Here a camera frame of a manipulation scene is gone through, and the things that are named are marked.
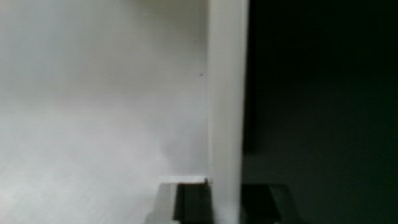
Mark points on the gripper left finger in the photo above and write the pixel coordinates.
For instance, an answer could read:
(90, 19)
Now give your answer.
(183, 201)

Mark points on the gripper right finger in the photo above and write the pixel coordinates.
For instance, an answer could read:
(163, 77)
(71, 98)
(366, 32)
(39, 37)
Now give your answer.
(270, 206)

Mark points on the white square table top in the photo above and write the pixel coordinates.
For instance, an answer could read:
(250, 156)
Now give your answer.
(122, 107)

